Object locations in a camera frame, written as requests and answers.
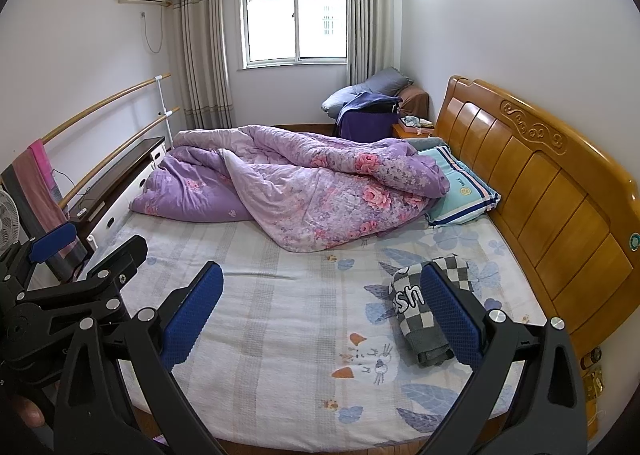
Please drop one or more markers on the dark grey cushion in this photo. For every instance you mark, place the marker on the dark grey cushion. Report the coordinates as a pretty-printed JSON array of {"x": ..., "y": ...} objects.
[{"x": 426, "y": 141}]

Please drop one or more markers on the brown covered chair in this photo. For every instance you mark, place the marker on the brown covered chair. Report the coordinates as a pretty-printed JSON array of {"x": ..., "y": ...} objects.
[{"x": 415, "y": 102}]

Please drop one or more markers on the purple floral quilt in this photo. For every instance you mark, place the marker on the purple floral quilt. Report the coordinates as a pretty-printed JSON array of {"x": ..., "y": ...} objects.
[{"x": 300, "y": 185}]

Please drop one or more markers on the small brown bottle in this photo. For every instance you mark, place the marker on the small brown bottle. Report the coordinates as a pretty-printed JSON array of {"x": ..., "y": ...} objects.
[{"x": 592, "y": 359}]

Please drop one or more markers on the window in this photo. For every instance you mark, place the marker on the window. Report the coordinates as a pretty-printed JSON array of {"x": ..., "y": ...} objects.
[{"x": 295, "y": 15}]

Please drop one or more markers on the teal striped pillow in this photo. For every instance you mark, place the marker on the teal striped pillow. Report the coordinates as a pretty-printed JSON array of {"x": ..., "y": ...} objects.
[{"x": 465, "y": 195}]

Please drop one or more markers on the gold metal fitting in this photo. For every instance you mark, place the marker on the gold metal fitting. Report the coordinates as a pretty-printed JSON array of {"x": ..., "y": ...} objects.
[{"x": 595, "y": 382}]

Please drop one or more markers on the wooden bed with patterned sheet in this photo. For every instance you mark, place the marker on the wooden bed with patterned sheet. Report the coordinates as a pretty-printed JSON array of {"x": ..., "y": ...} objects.
[{"x": 280, "y": 305}]

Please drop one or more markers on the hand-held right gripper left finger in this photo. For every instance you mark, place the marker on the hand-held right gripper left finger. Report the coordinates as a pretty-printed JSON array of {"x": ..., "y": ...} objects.
[{"x": 192, "y": 320}]

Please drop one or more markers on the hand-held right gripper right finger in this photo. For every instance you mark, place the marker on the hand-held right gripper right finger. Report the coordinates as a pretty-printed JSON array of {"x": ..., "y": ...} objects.
[{"x": 452, "y": 315}]

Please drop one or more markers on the person's left hand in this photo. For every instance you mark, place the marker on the person's left hand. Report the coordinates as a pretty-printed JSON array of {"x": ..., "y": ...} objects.
[{"x": 27, "y": 415}]

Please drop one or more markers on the blue grey pillow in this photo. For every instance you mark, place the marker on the blue grey pillow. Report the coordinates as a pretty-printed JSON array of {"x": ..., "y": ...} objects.
[{"x": 370, "y": 85}]

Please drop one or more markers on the pink towel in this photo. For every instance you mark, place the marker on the pink towel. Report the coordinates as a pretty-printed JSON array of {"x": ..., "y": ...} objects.
[{"x": 42, "y": 185}]

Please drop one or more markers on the white rail post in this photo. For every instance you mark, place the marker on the white rail post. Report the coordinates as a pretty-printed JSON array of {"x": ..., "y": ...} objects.
[{"x": 161, "y": 95}]

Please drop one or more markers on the wooden nightstand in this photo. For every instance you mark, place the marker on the wooden nightstand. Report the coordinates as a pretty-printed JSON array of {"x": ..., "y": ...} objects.
[{"x": 402, "y": 131}]

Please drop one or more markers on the white standing fan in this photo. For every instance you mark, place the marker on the white standing fan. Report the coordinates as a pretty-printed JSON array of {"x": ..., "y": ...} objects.
[{"x": 7, "y": 220}]

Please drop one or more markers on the small pale bundle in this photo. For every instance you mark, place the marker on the small pale bundle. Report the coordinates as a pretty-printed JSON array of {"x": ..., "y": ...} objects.
[{"x": 412, "y": 121}]

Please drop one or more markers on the grey checkered blanket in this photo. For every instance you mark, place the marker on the grey checkered blanket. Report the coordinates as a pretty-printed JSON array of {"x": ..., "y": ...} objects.
[{"x": 410, "y": 330}]

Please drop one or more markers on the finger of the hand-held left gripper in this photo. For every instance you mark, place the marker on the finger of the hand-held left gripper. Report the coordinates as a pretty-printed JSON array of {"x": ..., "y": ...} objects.
[
  {"x": 120, "y": 260},
  {"x": 50, "y": 241}
]

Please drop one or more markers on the wooden bed headboard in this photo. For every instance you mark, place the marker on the wooden bed headboard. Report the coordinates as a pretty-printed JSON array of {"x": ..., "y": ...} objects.
[{"x": 550, "y": 195}]

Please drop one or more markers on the dark purple cloth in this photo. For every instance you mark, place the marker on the dark purple cloth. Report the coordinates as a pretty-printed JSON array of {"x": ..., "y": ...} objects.
[{"x": 365, "y": 122}]

